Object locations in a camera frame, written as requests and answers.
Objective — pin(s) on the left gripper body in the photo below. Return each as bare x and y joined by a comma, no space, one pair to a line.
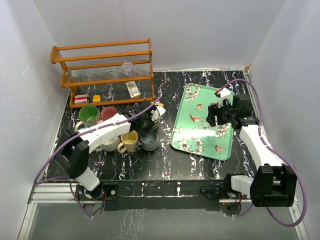
148,125

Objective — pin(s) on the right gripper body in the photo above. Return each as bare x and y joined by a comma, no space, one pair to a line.
224,114

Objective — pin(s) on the grey mug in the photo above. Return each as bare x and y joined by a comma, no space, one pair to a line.
149,142

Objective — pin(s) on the yellow mug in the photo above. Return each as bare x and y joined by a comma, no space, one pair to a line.
128,142

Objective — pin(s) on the green floral tray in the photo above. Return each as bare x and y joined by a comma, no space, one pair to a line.
192,133

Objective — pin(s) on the white beige mug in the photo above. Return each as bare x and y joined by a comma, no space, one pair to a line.
110,145

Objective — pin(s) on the maroon mug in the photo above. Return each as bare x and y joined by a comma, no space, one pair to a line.
107,113

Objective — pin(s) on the green mug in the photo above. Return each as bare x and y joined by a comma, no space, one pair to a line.
89,116

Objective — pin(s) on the wooden shelf rack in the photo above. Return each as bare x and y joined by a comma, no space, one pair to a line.
96,69

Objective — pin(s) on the tan brown mug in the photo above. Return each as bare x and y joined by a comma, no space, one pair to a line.
156,124

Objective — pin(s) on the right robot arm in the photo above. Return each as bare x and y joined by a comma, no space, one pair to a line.
274,183

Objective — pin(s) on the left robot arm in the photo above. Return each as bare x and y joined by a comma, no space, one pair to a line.
72,156

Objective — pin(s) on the clear plastic cup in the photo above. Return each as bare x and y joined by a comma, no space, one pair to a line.
128,69

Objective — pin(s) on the white green small box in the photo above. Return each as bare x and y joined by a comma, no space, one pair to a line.
133,89

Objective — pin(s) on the yellow small block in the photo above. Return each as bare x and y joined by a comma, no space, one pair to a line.
96,98

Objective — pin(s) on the red white small box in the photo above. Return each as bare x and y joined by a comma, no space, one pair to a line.
81,99

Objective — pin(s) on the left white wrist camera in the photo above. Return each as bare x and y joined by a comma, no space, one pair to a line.
157,111

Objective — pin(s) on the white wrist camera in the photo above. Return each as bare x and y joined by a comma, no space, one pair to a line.
224,96
157,111

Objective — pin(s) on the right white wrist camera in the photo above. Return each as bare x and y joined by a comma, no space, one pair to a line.
224,96

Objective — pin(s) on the black front base frame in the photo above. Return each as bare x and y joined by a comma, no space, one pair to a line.
116,195

